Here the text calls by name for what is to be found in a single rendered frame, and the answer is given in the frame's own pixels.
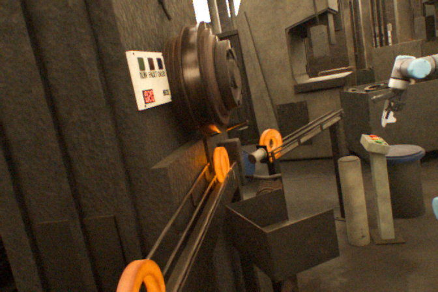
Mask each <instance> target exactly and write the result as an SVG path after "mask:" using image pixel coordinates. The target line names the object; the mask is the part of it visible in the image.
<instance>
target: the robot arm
mask: <svg viewBox="0 0 438 292"><path fill-rule="evenodd" d="M432 74H438V54H437V55H431V56H427V57H421V58H418V59H416V57H412V56H408V55H399V56H397V58H396V61H395V65H394V70H392V74H391V77H390V81H389V84H388V86H389V87H390V88H389V90H391V91H389V92H387V93H384V94H381V95H378V96H374V97H373V98H371V99H370V100H371V103H374V104H376V103H378V102H380V101H383V100H385V99H387V100H386V102H385V107H384V110H383V118H382V125H383V127H385V125H386V123H394V122H395V121H396V119H395V118H393V113H392V112H391V111H395V112H402V113H403V111H404V107H405V99H406V97H407V93H408V91H404V89H407V86H408V84H409V80H410V78H414V79H420V78H424V77H426V76H428V75H432ZM402 106H404V107H403V110H402ZM432 202H433V203H432V207H433V211H434V214H435V216H436V218H437V220H438V197H437V198H435V199H433V201H432Z"/></svg>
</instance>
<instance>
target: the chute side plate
mask: <svg viewBox="0 0 438 292"><path fill-rule="evenodd" d="M234 173H235V174H234ZM239 176H240V173H239V166H238V163H236V165H235V167H234V168H233V170H232V172H231V174H230V175H229V178H228V180H227V182H226V185H225V186H224V189H223V191H222V193H221V194H220V197H219V199H218V202H217V204H216V206H215V208H214V210H213V213H212V215H211V218H210V220H209V223H208V224H207V227H206V229H205V232H204V234H203V236H202V238H201V240H200V243H199V245H198V248H197V250H196V253H195V255H194V258H193V260H192V262H191V264H190V267H189V269H188V272H187V273H186V276H185V278H184V280H183V283H182V285H181V288H180V290H179V292H199V290H200V287H201V284H202V281H203V278H204V276H205V273H206V270H207V264H206V260H205V258H206V256H207V254H208V253H209V250H211V255H212V253H213V250H214V247H215V244H216V241H217V239H218V236H219V235H220V232H221V230H222V226H223V224H224V221H225V219H226V215H227V212H226V206H227V205H230V204H231V201H232V199H233V196H234V193H235V191H236V189H237V187H238V181H237V179H238V177H239Z"/></svg>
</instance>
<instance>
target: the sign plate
mask: <svg viewBox="0 0 438 292"><path fill-rule="evenodd" d="M126 58H127V61H128V66H129V69H130V75H131V79H132V85H133V88H134V92H135V94H136V99H137V102H138V108H139V110H144V109H147V108H151V107H153V106H157V105H160V104H164V103H166V102H171V101H172V98H171V94H170V90H169V84H168V79H167V75H166V69H165V66H164V59H163V54H162V53H157V52H146V51H127V52H126ZM138 58H144V61H145V68H146V70H141V69H140V68H139V62H138ZM149 58H153V60H154V66H155V69H153V70H151V68H150V64H149ZM157 58H161V59H162V64H163V68H164V69H159V66H158V59H157ZM148 91H149V92H148ZM151 91H152V92H151ZM145 92H147V93H145ZM150 92H151V94H152V95H151V96H150ZM145 95H146V96H145ZM147 95H148V96H147ZM149 96H150V97H149ZM153 96H154V97H153ZM152 97H153V100H152ZM146 98H147V100H146ZM148 98H149V99H150V100H151V101H150V100H148ZM147 101H149V102H147Z"/></svg>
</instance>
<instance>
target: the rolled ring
mask: <svg viewBox="0 0 438 292"><path fill-rule="evenodd" d="M142 281H144V283H145V285H146V288H147V292H166V287H165V282H164V277H163V275H162V272H161V270H160V267H159V266H158V265H157V264H156V263H155V262H154V261H152V260H150V259H144V260H136V261H133V262H131V263H130V264H129V265H128V266H127V267H126V268H125V270H124V272H123V274H122V276H121V279H120V282H119V286H118V289H117V291H116V292H139V288H140V285H141V283H142Z"/></svg>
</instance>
